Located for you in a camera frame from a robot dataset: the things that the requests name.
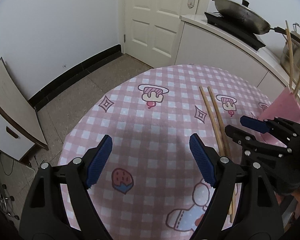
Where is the steel steamer pot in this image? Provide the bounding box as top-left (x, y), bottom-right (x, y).
top-left (280, 22), bottom-right (300, 75)

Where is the steel wok with black handle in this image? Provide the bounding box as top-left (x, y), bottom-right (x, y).
top-left (210, 0), bottom-right (288, 35)

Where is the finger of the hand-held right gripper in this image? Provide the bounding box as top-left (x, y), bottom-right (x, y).
top-left (224, 124), bottom-right (295, 167)
top-left (240, 116), bottom-right (300, 145)

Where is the white kitchen cabinet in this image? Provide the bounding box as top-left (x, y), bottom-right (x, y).
top-left (174, 14), bottom-right (300, 105)

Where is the pink cup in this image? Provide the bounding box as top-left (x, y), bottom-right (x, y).
top-left (259, 89), bottom-right (300, 148)

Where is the white brown side cabinet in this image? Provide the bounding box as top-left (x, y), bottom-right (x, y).
top-left (0, 57), bottom-right (50, 151)

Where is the pink checked tablecloth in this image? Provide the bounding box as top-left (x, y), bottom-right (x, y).
top-left (58, 64), bottom-right (300, 240)

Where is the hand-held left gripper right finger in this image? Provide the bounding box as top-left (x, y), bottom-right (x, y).
top-left (189, 133), bottom-right (285, 240)

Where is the black floor cable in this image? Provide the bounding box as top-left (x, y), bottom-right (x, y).
top-left (0, 152), bottom-right (40, 178)

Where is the cream panel door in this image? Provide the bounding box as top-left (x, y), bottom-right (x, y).
top-left (116, 0), bottom-right (213, 67)

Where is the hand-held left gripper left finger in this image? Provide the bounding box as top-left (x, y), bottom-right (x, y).
top-left (19, 134), bottom-right (113, 240)

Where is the white drawer unit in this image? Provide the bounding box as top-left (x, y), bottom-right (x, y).
top-left (0, 104), bottom-right (35, 162)

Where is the black induction cooktop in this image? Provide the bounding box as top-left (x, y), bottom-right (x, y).
top-left (204, 11), bottom-right (267, 51)

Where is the glass wok lid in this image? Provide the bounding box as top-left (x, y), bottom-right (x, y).
top-left (211, 0), bottom-right (272, 29)

